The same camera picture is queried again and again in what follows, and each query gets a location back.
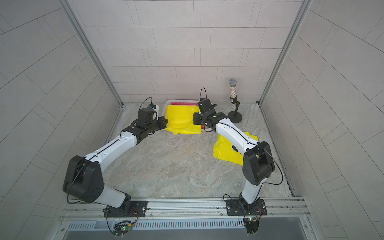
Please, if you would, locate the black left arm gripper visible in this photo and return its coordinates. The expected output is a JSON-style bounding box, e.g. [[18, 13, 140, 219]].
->
[[145, 116, 169, 134]]

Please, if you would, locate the plain yellow raincoat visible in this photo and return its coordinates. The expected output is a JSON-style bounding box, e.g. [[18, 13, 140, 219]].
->
[[163, 104, 202, 136]]

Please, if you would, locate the pink raincoat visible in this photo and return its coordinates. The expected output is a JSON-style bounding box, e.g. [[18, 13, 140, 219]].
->
[[170, 101, 205, 130]]

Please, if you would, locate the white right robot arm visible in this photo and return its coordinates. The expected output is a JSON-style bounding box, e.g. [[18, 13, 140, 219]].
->
[[193, 111, 284, 212]]

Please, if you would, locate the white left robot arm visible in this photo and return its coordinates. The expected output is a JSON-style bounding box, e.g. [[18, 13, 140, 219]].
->
[[63, 117, 168, 213]]

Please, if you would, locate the white plastic perforated basket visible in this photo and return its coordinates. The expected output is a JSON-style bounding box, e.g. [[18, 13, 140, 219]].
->
[[163, 100, 198, 120]]

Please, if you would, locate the yellow duck face raincoat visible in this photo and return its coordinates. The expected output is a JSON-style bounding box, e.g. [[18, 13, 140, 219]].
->
[[213, 135, 243, 166]]

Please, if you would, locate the left green circuit board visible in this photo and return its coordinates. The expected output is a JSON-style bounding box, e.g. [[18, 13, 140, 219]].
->
[[113, 221, 133, 238]]

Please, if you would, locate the green circuit board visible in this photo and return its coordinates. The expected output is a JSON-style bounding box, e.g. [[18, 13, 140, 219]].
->
[[113, 221, 133, 238], [243, 216, 262, 235]]

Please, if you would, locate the right green circuit board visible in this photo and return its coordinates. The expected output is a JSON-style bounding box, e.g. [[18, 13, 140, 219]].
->
[[243, 216, 262, 235]]

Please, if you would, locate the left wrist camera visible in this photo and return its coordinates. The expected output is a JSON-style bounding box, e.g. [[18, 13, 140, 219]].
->
[[138, 104, 160, 124]]

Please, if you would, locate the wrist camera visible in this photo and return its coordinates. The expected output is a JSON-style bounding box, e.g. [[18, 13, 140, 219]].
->
[[198, 98, 218, 115], [138, 104, 160, 124]]

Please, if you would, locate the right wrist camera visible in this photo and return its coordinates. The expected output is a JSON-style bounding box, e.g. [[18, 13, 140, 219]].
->
[[198, 98, 218, 115]]

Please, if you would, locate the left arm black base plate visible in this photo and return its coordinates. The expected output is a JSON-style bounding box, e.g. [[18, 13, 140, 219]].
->
[[103, 201, 149, 218]]

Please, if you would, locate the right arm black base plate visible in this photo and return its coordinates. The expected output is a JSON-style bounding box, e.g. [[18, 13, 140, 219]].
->
[[225, 199, 268, 217]]

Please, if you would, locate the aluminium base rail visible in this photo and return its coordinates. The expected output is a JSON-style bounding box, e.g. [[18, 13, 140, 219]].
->
[[62, 196, 310, 223]]

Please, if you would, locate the aluminium corner frame post left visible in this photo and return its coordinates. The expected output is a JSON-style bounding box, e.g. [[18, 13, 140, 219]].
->
[[58, 0, 124, 108]]

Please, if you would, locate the aluminium corner frame post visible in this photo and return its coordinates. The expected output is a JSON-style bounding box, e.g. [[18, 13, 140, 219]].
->
[[258, 0, 312, 107], [58, 0, 124, 108]]

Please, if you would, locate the aluminium corner frame post right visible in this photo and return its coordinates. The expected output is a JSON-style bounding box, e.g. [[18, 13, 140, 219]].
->
[[258, 0, 312, 107]]

